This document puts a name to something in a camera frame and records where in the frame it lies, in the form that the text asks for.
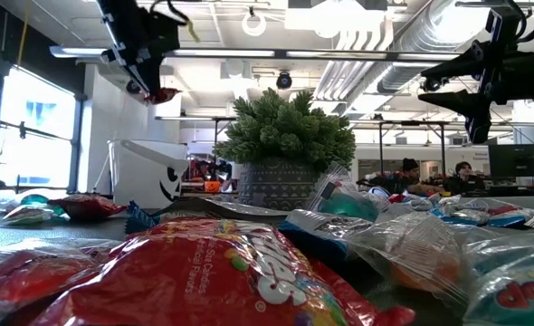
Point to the white ceiling conduits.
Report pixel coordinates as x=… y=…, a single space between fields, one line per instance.
x=353 y=68

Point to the black ceiling spot lamp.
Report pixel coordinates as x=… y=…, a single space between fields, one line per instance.
x=133 y=87
x=283 y=81

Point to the black window rail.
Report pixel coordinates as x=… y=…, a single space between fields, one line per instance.
x=45 y=132

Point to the person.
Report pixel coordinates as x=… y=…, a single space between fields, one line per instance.
x=464 y=183
x=411 y=174

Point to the teal wrapped candy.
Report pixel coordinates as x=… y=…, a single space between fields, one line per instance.
x=34 y=199

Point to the green succulent in grey pot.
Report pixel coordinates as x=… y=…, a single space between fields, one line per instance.
x=280 y=131

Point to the white jack-o-lantern bucket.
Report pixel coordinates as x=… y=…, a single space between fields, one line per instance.
x=136 y=181

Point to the overhead LED light bar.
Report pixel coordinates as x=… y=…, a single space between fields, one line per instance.
x=226 y=53

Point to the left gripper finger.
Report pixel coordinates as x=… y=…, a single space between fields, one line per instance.
x=151 y=72
x=133 y=72

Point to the white blue ball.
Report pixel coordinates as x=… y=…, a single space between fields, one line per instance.
x=379 y=192

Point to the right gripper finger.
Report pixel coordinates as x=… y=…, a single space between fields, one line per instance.
x=470 y=108
x=461 y=63

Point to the small orange pumpkin bucket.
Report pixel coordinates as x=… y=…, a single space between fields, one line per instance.
x=212 y=186

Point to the red candy pouch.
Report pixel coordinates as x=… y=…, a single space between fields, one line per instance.
x=88 y=207

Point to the white round ceiling fixture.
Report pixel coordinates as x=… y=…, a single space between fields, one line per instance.
x=254 y=33

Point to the large red Skittles bag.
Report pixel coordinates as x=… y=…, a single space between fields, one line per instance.
x=181 y=280

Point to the black window pillar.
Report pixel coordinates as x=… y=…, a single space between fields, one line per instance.
x=74 y=149

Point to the black computer monitor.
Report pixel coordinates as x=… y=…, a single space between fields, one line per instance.
x=518 y=160

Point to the black background table frame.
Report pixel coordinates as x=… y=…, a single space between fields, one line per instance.
x=412 y=122
x=190 y=118

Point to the black ceiling track lights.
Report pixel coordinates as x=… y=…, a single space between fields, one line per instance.
x=431 y=84

